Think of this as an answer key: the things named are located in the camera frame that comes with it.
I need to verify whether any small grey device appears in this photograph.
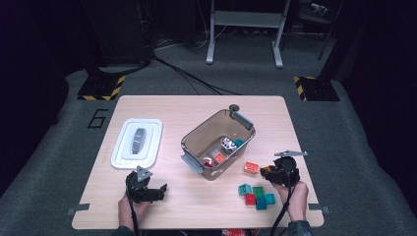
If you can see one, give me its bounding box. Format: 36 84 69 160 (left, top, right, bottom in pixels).
309 2 328 16

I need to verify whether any black equipment cabinet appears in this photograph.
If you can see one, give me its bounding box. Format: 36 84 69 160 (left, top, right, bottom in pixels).
82 0 153 67

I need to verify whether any black side table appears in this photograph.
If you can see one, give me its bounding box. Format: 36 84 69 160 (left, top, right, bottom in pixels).
293 0 338 62

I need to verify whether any person's right hand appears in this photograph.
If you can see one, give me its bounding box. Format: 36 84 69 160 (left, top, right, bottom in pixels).
273 181 310 224

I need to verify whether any red patterned object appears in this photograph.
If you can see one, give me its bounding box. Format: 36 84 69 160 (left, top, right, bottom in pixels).
221 228 247 236

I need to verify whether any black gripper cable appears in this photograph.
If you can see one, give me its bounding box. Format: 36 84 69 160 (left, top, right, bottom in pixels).
126 185 141 236
268 170 294 236

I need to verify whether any white box lid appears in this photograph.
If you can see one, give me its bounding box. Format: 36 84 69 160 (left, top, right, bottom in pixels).
110 117 164 170

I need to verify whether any white floor cable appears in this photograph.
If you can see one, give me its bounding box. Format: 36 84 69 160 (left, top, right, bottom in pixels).
153 28 230 51

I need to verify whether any salmon toy brick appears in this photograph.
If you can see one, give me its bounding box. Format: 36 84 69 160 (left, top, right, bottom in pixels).
243 161 260 175

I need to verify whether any white metal desk frame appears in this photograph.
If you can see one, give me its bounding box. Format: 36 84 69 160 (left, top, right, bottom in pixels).
206 0 291 69

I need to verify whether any grey tape piece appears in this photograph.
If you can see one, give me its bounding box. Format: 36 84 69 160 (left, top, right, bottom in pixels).
66 203 90 217
308 203 330 214

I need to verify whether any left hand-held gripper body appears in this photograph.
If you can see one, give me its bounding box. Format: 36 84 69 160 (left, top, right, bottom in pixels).
125 165 153 204

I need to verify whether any white toy ambulance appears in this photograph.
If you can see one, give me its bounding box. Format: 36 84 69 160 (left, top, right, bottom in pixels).
220 137 238 153

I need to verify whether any transparent brown storage box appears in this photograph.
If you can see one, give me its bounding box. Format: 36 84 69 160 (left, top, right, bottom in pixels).
180 107 257 181

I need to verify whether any black striped stand base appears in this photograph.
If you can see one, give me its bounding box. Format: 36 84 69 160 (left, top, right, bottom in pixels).
293 76 341 102
77 75 127 101

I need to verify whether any person's left hand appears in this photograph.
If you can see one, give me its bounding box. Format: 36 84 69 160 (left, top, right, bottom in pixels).
117 194 151 232

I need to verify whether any black floor cable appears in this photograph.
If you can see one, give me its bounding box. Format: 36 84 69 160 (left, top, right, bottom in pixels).
151 55 242 96

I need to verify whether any dark curtain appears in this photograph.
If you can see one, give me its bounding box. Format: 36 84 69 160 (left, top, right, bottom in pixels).
0 0 85 201
330 0 417 205

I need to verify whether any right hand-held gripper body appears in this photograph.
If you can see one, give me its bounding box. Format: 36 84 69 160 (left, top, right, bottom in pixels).
274 149 309 189

